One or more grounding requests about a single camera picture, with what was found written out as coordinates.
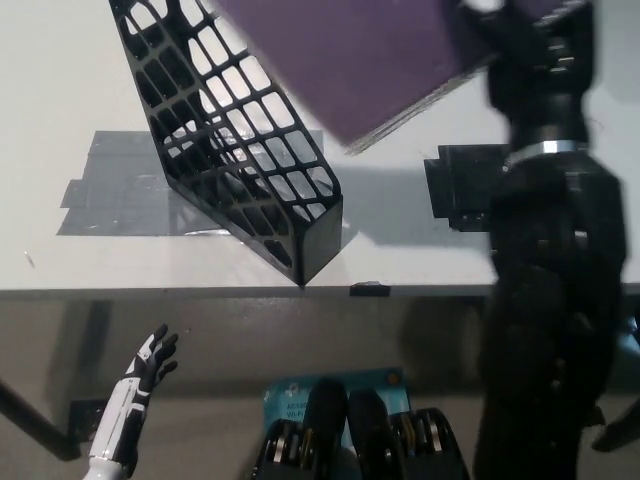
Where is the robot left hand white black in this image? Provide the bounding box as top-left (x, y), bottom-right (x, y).
top-left (87, 323), bottom-right (180, 464)

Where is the purple spiral notebook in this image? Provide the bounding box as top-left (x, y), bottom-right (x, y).
top-left (209, 0), bottom-right (591, 157)

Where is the black lattice magazine stand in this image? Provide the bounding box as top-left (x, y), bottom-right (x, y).
top-left (108, 0), bottom-right (347, 288)

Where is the black table leg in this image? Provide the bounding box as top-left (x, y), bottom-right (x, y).
top-left (0, 377), bottom-right (84, 462)

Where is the teal printed router box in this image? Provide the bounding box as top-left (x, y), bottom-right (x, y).
top-left (262, 368), bottom-right (412, 451)

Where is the large grey tape patch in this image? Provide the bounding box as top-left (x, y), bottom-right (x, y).
top-left (55, 130), bottom-right (361, 237)

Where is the small black tape piece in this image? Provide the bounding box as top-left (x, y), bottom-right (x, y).
top-left (349, 281), bottom-right (392, 297)

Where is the black tape patch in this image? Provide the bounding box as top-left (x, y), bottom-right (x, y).
top-left (423, 144), bottom-right (507, 234)

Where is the black table foot bracket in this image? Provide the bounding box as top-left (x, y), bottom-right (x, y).
top-left (69, 399), bottom-right (102, 441)

